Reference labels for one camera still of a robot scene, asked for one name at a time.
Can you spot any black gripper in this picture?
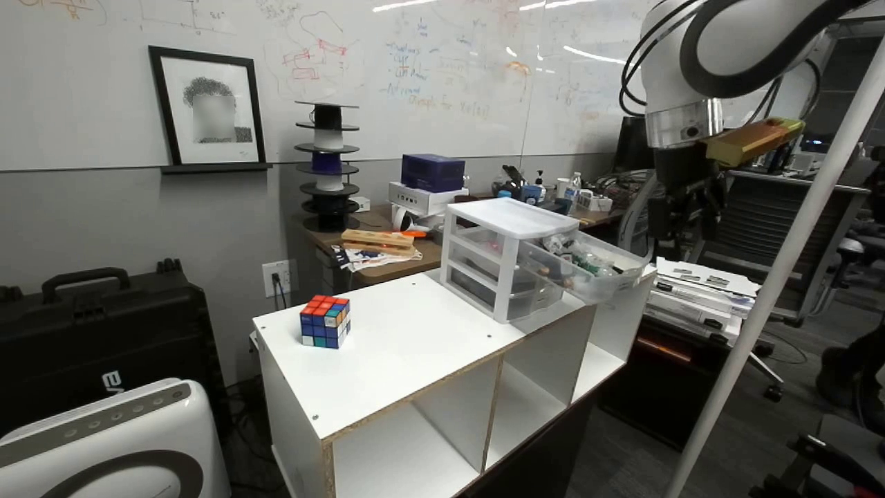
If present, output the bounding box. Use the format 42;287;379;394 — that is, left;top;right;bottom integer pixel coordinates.
646;141;733;264

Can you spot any clear plastic pulled-out drawer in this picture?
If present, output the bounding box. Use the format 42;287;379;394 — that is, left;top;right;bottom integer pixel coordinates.
516;230;659;304

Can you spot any clear plastic middle drawer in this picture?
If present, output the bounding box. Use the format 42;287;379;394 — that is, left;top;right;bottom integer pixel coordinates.
450;240;565;301

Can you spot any clear plastic bottom drawer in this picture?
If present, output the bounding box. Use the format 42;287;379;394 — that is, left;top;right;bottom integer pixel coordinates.
448;265;565;322

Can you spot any stack of printed papers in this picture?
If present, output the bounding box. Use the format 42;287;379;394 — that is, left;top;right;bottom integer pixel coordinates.
645;255;764;326

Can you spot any grey office chair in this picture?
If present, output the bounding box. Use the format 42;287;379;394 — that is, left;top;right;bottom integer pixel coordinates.
616;170;874;401

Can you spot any white slanted pole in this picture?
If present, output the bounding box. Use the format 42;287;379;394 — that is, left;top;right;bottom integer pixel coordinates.
664;64;885;498

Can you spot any small white bottle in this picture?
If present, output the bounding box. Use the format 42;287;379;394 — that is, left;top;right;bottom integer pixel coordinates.
553;174;585;212

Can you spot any black storage box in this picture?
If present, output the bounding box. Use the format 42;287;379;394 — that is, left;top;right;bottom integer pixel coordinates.
596;309;743;449

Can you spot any small blue container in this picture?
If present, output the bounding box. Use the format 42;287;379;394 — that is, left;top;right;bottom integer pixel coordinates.
516;178;547;208

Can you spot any purple box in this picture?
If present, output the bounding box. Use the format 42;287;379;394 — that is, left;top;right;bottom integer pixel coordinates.
399;153;468;193

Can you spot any white flat box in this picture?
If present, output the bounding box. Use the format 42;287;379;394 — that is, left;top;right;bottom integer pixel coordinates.
383;178;469;221

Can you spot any black stand base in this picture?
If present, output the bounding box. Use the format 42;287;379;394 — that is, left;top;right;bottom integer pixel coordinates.
750;430;885;498

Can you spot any brown wooden desk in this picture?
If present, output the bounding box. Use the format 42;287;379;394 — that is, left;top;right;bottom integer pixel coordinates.
306;197;630;290

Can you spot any wooden brush block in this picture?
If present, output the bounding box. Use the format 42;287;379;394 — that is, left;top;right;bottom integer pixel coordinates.
341;228;421;251

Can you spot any white paper sheet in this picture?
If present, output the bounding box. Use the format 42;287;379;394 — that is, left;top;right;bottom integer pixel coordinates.
341;240;428;276

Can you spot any scribbled whiteboard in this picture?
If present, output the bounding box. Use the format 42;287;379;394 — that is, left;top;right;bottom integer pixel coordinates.
0;0;652;174

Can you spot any white cube shelf cabinet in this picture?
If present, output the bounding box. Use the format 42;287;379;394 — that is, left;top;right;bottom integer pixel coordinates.
249;265;659;498

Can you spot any black spool stack tower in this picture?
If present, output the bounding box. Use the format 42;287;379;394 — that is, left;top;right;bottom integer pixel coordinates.
294;88;365;232

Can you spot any colourful puzzle cube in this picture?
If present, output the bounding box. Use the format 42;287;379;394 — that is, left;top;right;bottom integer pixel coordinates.
298;293;354;352

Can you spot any black framed portrait picture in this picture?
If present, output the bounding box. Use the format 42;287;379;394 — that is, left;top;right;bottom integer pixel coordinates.
146;44;271;172

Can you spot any black hard carry case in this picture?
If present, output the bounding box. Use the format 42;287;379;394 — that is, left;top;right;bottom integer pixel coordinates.
0;257;223;437

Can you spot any white rounded appliance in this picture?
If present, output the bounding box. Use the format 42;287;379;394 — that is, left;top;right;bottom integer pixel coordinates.
0;376;231;498

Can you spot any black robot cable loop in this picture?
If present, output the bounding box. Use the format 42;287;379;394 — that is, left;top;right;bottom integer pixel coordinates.
616;0;869;118

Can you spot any white plastic drawer unit frame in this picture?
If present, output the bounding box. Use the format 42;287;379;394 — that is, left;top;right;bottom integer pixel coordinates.
439;197;580;326

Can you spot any white wall power outlet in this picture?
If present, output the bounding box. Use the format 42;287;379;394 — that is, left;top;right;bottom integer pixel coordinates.
260;257;294;298

